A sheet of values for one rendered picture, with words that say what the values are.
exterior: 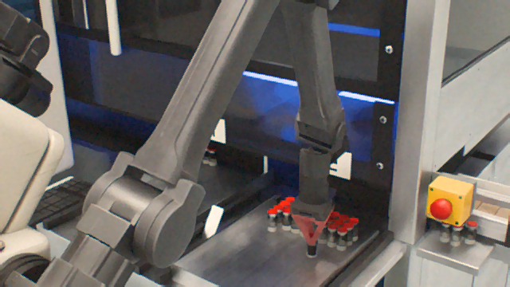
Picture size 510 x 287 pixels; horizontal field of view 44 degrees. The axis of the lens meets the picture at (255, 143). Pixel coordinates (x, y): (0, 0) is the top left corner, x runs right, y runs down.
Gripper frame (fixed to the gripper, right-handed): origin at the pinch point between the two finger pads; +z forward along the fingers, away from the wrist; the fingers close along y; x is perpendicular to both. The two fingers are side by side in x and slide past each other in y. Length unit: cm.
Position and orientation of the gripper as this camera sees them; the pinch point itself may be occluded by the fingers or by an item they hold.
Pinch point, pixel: (312, 237)
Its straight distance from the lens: 126.2
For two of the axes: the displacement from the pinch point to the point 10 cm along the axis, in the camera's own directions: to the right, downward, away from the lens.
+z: 0.1, 9.1, 4.1
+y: 3.8, -3.8, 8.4
